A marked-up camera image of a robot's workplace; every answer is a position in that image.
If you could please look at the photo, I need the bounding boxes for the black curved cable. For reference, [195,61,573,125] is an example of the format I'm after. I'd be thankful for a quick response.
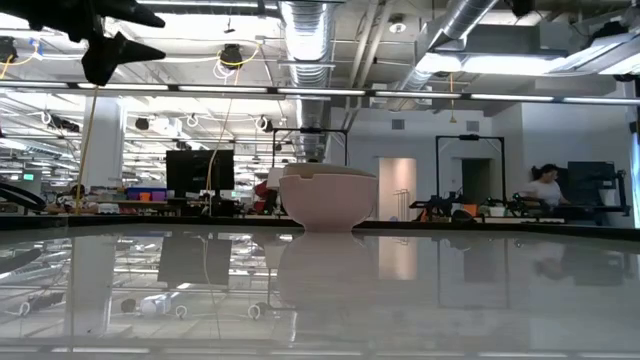
[0,181,48,214]

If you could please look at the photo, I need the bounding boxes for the black monitor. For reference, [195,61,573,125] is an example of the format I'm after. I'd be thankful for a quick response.
[566,160,618,207]
[165,149,236,199]

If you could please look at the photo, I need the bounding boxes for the silver ventilation duct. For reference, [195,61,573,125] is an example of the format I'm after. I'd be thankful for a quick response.
[389,0,501,104]
[277,0,335,162]

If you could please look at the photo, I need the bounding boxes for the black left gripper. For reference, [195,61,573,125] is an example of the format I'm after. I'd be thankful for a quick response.
[0,0,167,87]

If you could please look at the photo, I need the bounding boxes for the purple storage bins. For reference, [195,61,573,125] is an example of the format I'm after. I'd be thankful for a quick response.
[125,186,169,203]

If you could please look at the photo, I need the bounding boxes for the white column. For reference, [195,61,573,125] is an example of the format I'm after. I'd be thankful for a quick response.
[81,96,127,192]

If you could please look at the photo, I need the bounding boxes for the yellow hanging cable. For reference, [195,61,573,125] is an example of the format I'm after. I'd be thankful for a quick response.
[203,43,262,217]

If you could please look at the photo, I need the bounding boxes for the black ceiling cable reel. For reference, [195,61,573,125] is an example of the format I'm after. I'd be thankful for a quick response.
[219,43,245,70]

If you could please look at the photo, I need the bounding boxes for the person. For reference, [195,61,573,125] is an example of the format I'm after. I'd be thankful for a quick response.
[518,163,572,208]

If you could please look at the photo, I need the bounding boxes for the long ceiling light bar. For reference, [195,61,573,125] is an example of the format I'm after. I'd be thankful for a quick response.
[0,79,640,108]

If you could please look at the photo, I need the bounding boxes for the black metal frame stand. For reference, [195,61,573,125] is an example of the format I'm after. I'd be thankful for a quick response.
[434,133,507,214]

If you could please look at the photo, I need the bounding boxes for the white ceramic bowl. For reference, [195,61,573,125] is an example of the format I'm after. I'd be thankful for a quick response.
[278,162,379,234]

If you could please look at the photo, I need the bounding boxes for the black table edge rail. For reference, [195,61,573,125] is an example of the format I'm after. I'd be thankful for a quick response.
[0,213,640,242]

